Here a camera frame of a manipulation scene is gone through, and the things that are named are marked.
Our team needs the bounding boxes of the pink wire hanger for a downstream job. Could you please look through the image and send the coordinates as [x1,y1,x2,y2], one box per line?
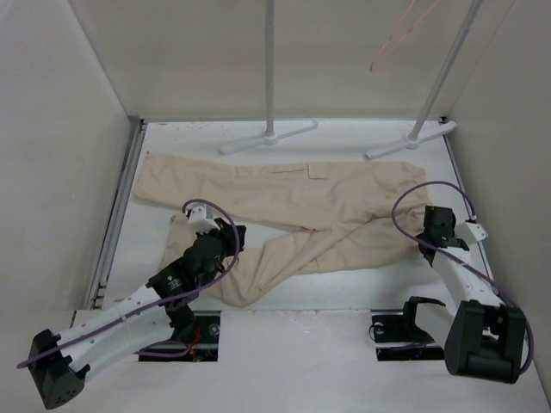
[368,0,441,73]

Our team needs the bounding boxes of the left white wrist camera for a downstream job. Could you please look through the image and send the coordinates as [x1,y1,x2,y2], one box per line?
[185,203,220,234]

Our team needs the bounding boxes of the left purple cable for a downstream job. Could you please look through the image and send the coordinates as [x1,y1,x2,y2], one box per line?
[15,198,243,369]

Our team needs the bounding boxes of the left white rack stand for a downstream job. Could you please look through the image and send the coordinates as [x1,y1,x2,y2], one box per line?
[219,0,319,155]

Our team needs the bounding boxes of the purple cable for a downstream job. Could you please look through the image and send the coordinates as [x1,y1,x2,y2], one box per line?
[391,180,535,373]
[15,198,243,369]

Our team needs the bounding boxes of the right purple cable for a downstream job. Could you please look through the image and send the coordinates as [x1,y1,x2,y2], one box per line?
[391,180,535,373]

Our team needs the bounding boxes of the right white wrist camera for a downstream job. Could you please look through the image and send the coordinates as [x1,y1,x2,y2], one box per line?
[455,221,488,246]

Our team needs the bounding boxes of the white rack stand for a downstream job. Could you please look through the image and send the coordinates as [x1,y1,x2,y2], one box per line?
[219,0,319,155]
[365,48,456,160]

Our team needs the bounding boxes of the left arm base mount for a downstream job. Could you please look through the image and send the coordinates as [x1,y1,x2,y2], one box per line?
[137,311,221,363]

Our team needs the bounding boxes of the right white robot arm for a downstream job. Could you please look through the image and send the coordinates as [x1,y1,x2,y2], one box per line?
[399,206,526,384]

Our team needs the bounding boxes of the metal side rail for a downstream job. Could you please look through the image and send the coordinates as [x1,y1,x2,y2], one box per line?
[81,117,147,310]

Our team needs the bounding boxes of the beige trousers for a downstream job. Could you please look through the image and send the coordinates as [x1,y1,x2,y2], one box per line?
[133,153,430,307]

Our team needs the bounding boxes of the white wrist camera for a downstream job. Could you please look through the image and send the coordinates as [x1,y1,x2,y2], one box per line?
[185,203,220,234]
[455,221,488,246]

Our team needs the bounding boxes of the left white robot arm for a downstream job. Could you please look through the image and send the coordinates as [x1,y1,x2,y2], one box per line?
[23,219,246,410]

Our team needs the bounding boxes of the right white rack stand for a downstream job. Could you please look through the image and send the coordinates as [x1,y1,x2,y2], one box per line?
[365,48,456,160]

